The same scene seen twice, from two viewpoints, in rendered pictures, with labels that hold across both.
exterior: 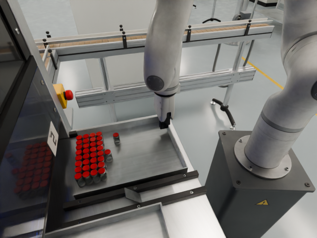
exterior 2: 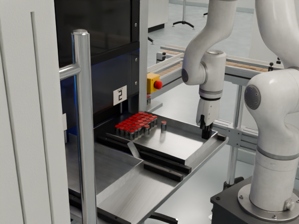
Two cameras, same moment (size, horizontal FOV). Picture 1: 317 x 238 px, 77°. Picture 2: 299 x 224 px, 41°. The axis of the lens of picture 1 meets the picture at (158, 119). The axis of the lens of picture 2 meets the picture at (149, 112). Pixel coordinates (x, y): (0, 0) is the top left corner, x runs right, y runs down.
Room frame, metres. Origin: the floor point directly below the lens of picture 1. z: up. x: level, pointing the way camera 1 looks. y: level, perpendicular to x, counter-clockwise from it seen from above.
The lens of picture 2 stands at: (-0.51, -0.88, 1.60)
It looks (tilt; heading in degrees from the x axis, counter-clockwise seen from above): 24 degrees down; 49
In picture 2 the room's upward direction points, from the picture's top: 1 degrees clockwise
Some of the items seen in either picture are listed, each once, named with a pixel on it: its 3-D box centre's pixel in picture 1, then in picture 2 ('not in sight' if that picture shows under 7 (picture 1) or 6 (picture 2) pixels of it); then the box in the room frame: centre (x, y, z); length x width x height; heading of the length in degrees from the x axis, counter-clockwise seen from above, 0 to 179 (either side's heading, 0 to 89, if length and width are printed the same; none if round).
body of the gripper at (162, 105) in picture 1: (164, 100); (209, 107); (0.54, -0.02, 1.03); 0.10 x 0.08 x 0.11; 15
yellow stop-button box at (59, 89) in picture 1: (54, 97); (149, 82); (0.61, 0.39, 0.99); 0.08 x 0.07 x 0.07; 105
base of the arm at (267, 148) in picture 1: (270, 139); (273, 177); (0.44, -0.37, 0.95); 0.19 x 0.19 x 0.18
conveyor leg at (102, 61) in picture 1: (109, 97); (235, 139); (1.34, 0.41, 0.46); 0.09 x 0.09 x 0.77; 15
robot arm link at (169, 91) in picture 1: (165, 84); (210, 91); (0.54, -0.02, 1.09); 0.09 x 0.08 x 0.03; 15
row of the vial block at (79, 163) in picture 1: (80, 158); (129, 124); (0.39, 0.26, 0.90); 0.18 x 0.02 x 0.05; 15
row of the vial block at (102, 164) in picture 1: (101, 154); (143, 128); (0.41, 0.19, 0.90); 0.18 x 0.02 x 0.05; 15
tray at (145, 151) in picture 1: (127, 150); (162, 136); (0.43, 0.11, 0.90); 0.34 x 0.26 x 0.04; 105
